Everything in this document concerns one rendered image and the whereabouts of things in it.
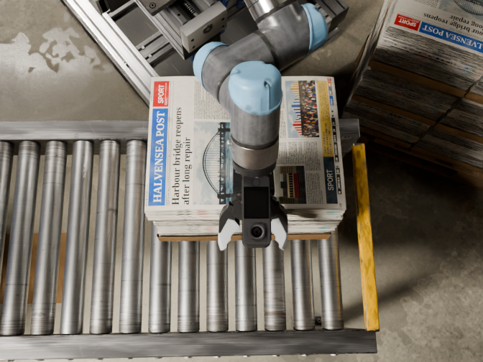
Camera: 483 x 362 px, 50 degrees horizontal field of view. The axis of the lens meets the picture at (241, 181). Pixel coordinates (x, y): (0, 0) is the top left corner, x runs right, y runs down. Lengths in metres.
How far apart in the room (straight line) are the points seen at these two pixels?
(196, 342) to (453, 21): 1.01
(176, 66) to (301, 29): 1.19
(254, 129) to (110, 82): 1.55
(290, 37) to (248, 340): 0.66
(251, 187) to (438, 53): 0.79
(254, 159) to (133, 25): 1.40
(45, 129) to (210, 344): 0.64
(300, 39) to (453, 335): 1.52
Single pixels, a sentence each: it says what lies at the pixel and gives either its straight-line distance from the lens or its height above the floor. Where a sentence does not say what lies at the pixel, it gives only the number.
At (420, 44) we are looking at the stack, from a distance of 1.45.
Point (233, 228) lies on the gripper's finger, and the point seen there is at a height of 1.09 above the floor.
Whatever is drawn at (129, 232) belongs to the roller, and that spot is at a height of 0.80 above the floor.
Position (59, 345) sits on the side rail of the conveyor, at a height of 0.80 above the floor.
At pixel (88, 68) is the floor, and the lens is 2.30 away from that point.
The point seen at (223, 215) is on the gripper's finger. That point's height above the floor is 1.12.
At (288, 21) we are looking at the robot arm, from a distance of 0.84.
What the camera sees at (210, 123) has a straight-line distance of 1.00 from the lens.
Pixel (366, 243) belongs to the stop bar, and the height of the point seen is 0.82.
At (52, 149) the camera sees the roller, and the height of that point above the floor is 0.80.
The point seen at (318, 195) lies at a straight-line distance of 0.96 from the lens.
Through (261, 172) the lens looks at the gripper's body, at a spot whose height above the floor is 1.21.
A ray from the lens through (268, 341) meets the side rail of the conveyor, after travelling 1.18.
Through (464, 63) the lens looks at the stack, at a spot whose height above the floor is 0.77.
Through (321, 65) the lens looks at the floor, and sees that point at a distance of 2.26.
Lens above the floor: 1.97
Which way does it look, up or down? 75 degrees down
